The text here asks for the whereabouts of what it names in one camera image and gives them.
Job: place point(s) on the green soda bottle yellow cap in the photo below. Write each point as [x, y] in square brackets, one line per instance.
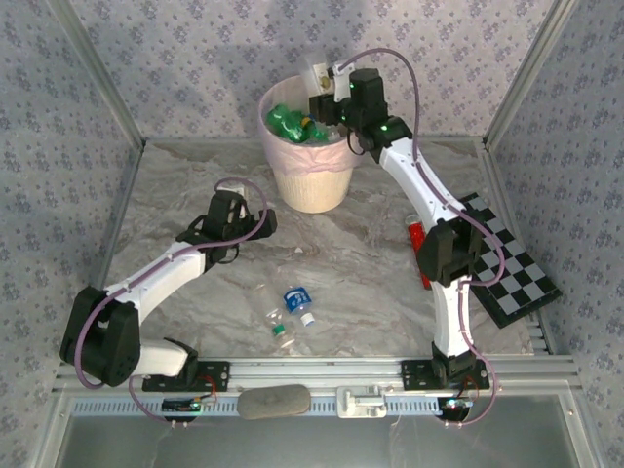
[285, 122]
[319, 131]

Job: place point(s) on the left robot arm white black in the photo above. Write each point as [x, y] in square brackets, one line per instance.
[161, 273]

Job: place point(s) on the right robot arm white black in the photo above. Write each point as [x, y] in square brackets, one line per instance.
[419, 180]

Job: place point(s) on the pink plastic bin liner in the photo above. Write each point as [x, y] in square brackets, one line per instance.
[312, 156]

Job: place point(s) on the white ribbed waste bin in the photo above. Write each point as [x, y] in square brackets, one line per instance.
[312, 190]

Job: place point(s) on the blue label bottle white cap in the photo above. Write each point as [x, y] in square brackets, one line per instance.
[297, 300]

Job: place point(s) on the clear bottle green cap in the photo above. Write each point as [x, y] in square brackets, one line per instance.
[278, 330]

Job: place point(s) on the clear tube red contents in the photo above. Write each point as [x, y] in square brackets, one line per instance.
[417, 235]

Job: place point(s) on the grey oval pad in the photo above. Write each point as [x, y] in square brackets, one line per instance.
[274, 401]

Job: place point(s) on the small circuit board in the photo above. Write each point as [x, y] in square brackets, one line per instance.
[187, 404]
[456, 403]

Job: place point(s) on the white plastic latch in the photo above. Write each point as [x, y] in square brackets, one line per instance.
[361, 401]

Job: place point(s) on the black white checkerboard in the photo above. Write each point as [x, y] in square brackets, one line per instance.
[512, 273]

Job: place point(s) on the aluminium mounting rail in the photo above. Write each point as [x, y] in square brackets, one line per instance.
[312, 373]

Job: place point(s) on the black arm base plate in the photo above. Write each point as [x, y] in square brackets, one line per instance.
[214, 376]
[414, 373]

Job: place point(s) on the aluminium frame post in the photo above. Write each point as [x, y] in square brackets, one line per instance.
[97, 73]
[529, 73]

